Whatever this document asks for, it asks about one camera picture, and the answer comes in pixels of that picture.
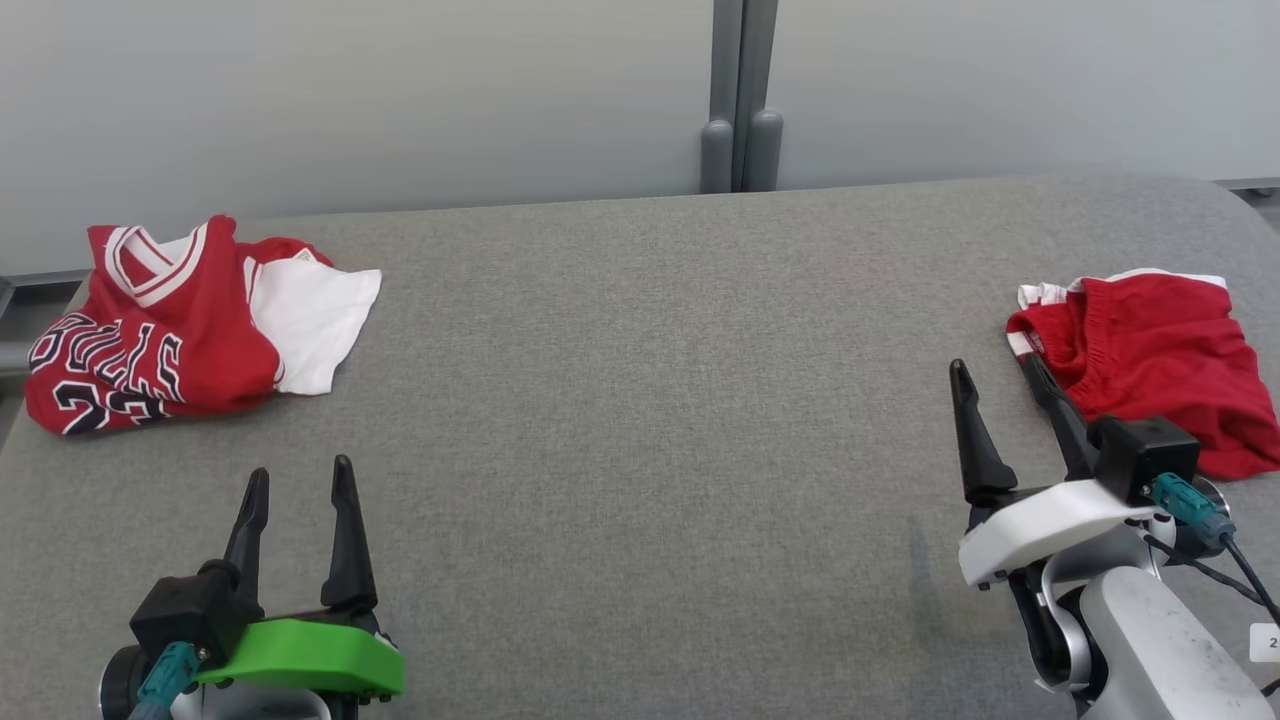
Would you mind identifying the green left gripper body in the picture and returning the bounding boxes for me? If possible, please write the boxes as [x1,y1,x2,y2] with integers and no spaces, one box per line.
[195,605,407,701]

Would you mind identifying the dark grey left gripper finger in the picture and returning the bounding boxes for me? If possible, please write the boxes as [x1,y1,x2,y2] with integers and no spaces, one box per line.
[319,454,380,617]
[222,466,272,602]

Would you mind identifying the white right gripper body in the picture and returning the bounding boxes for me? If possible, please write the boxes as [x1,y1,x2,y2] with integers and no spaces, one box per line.
[958,478,1163,592]

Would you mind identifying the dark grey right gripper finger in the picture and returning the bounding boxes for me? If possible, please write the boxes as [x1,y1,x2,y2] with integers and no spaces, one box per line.
[947,357,1020,507]
[1020,351,1099,482]

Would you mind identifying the red shorts with white stripe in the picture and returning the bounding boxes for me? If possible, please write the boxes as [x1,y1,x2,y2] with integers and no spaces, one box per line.
[1005,267,1280,482]

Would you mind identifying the red Bulls 23 jersey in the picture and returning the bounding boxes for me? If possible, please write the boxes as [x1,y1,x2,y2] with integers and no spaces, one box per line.
[24,214,384,437]

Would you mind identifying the left teal connector black cable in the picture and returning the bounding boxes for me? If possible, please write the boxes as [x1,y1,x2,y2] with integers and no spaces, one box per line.
[124,641,203,720]

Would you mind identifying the teal connector black cable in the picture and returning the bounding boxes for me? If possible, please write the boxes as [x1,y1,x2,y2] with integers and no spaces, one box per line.
[124,641,203,720]
[1149,472,1280,627]

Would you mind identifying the right teal connector black cable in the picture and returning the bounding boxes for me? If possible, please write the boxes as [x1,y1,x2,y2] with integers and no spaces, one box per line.
[1149,472,1280,627]

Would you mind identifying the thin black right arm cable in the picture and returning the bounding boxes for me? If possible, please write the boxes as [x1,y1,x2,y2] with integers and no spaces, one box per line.
[1140,534,1280,613]

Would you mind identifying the grey partition post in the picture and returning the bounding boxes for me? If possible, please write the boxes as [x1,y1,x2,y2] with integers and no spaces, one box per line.
[744,0,784,192]
[700,0,746,195]

